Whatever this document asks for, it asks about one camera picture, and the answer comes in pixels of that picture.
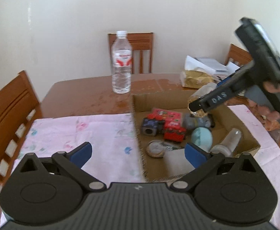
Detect red toy train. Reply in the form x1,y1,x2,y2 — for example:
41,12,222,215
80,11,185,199
163,121,186,143

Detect grey toy elephant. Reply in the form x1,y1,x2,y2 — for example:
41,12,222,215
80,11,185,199
182,114,211,131

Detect pink floral tablecloth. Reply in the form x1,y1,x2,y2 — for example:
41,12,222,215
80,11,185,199
0,104,280,230

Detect clear water bottle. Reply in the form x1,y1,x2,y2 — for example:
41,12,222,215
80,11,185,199
111,31,132,94

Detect glass jar silver lid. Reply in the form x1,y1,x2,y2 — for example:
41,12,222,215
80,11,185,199
187,82,219,118

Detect large clear plastic jar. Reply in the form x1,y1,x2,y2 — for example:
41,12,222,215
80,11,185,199
247,99,280,143

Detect wooden chair far middle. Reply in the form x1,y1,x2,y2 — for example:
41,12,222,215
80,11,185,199
108,32,154,74

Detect light blue round case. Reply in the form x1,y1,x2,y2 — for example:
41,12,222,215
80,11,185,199
191,127,213,152

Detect blue black toy cube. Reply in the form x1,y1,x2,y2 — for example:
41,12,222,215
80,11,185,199
141,113,165,136

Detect wooden chair far right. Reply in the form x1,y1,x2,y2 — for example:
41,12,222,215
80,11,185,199
224,44,253,66

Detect wooden chair left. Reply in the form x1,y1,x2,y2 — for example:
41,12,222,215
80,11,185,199
0,71,40,185

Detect white plastic container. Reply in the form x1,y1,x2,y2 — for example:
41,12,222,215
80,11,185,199
163,149,195,176

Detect stack of papers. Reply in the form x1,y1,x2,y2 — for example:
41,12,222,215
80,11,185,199
197,58,240,76

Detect gold tissue pack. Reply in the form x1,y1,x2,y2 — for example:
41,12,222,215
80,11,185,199
180,56,216,89

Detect wooden chair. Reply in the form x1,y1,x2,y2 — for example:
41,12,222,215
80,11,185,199
0,71,40,185
224,44,253,66
108,32,154,74

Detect cardboard box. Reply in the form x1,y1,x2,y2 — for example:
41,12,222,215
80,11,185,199
131,89,261,182

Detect red card box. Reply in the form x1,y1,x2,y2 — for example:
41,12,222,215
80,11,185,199
152,108,182,124

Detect clear plastic cup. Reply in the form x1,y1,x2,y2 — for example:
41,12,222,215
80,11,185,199
210,128,242,157

